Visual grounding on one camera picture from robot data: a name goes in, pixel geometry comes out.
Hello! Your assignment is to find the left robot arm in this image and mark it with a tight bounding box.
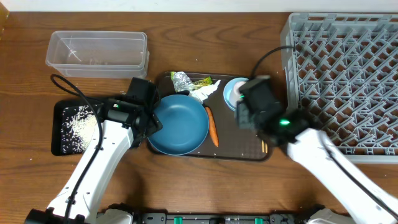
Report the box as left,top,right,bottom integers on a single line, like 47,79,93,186
25,74,162,223

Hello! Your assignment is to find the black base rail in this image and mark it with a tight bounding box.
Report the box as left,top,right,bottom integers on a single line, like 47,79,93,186
108,203,325,224

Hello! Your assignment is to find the brown serving tray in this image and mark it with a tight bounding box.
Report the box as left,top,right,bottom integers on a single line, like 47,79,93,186
147,70,274,162

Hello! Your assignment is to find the grey dishwasher rack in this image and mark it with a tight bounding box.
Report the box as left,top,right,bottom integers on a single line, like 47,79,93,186
280,12,397,164

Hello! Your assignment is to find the clear plastic bin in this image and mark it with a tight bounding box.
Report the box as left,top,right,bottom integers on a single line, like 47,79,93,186
45,30,149,79

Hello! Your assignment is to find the dark blue plate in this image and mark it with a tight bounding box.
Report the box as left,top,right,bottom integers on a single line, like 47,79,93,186
148,95,209,156

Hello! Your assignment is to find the light blue bowl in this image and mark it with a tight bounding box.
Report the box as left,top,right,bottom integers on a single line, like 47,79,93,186
223,78,248,111

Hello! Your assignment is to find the right black cable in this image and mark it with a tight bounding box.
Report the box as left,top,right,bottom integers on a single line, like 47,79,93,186
250,45,296,79

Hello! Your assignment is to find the white rice pile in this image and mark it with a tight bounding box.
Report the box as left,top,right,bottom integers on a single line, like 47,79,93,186
60,105,97,155

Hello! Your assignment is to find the green snack wrapper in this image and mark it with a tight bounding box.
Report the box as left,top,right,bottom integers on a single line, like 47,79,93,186
193,77,213,88

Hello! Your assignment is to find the crumpled foil wrapper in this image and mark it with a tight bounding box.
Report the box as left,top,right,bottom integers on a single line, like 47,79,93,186
170,72,195,92

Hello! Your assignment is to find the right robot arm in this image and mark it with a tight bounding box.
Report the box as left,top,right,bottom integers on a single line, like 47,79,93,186
229,76,397,223

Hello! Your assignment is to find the crumpled white tissue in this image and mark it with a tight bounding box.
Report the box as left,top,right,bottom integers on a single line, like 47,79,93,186
189,80,220,104

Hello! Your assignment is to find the black waste tray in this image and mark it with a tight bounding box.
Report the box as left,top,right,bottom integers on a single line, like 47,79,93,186
51,99,87,156

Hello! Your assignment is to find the white pink cup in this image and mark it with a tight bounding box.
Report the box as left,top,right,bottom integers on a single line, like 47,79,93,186
229,81,246,106

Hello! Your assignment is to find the orange carrot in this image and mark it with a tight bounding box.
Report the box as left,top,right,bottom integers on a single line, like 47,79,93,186
205,107,219,147

